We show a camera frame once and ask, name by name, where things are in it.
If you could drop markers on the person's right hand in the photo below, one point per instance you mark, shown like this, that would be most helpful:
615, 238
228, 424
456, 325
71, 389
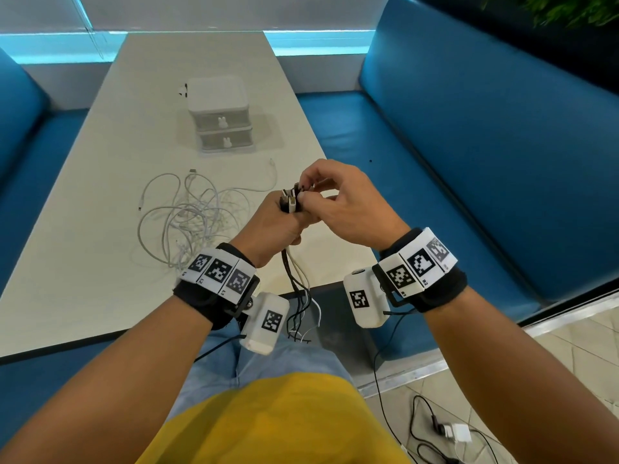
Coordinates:
358, 207

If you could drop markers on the blue jeans legs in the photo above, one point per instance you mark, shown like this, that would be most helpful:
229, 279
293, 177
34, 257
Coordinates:
290, 357

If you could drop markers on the green plant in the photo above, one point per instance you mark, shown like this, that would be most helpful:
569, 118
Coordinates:
570, 9

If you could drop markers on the blue sofa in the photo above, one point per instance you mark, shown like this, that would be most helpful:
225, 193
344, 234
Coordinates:
24, 140
483, 140

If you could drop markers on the person's right forearm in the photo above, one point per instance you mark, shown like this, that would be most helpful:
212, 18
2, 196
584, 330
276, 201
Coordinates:
512, 381

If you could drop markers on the white charger on floor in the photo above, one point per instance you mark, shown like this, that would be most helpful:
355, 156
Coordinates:
375, 376

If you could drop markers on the white roller blind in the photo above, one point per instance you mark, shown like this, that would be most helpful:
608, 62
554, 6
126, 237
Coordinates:
38, 11
217, 11

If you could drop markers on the white power adapter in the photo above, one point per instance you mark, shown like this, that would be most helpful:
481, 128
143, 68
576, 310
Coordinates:
459, 432

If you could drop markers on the yellow shirt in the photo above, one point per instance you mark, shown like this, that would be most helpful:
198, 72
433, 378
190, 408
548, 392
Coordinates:
271, 425

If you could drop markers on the person's left forearm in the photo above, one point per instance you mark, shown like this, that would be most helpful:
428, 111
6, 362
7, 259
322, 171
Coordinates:
96, 381

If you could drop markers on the black marker wristband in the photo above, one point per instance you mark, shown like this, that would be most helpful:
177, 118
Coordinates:
198, 299
445, 289

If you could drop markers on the person's left hand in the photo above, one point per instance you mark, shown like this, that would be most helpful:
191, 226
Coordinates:
266, 231

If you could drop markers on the white mini drawer box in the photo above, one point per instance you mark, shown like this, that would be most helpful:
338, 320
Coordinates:
217, 94

